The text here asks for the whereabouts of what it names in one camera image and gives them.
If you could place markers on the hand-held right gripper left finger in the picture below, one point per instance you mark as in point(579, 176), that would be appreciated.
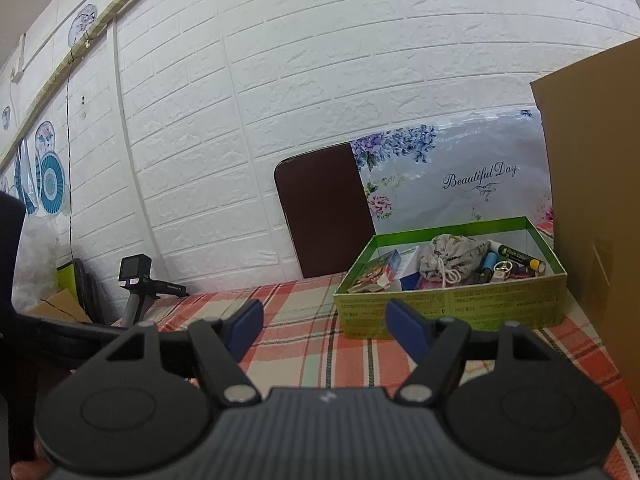
point(247, 322)

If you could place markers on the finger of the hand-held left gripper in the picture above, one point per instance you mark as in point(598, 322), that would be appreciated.
point(75, 340)

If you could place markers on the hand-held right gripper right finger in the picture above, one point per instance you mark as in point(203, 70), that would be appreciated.
point(407, 325)

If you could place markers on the white carton box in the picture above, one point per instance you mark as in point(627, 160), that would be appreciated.
point(407, 262)

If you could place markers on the red snack packet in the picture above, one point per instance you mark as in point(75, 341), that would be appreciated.
point(377, 270)

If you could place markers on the green cardboard box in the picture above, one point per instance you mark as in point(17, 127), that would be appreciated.
point(475, 305)

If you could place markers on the blue tube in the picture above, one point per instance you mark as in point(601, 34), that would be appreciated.
point(489, 262)

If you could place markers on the black marker pen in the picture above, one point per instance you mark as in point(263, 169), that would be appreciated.
point(517, 256)

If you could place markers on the person's left hand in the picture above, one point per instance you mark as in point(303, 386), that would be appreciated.
point(32, 467)

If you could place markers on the flat cardboard piece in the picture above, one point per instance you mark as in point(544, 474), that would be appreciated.
point(57, 305)

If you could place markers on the black round wheel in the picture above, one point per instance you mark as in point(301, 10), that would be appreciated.
point(87, 290)

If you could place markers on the clear plastic bag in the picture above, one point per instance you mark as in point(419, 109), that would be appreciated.
point(35, 260)

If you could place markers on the blue folding fan decoration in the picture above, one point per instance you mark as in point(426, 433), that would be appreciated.
point(24, 180)
point(51, 182)

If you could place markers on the round white fan decoration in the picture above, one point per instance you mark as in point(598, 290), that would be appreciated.
point(82, 22)
point(45, 137)

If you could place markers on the black action camera on tripod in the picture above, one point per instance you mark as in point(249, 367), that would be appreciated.
point(132, 270)

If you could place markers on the white wall conduit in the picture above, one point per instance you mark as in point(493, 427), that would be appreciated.
point(127, 125)

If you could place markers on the yellow wall trim strip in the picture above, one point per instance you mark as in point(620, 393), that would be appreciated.
point(60, 62)

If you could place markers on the white wall socket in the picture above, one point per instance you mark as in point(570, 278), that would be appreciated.
point(17, 62)

